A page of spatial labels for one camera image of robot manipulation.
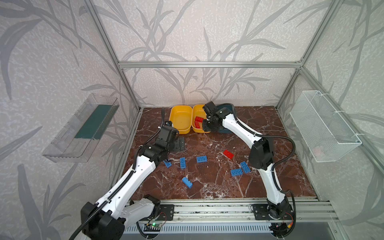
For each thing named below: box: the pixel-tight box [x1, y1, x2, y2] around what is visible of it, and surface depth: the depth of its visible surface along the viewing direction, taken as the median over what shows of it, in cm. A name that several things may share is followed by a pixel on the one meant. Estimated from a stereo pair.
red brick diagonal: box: [223, 149, 234, 160], surface depth 96 cm
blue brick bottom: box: [182, 177, 193, 189], surface depth 83 cm
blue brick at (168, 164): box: [163, 160, 172, 168], surface depth 91 cm
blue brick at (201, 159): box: [196, 155, 208, 163], surface depth 93 cm
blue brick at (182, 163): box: [179, 157, 186, 169], surface depth 91 cm
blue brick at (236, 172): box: [230, 168, 243, 177], surface depth 88 cm
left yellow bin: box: [169, 105, 193, 135], surface depth 114 cm
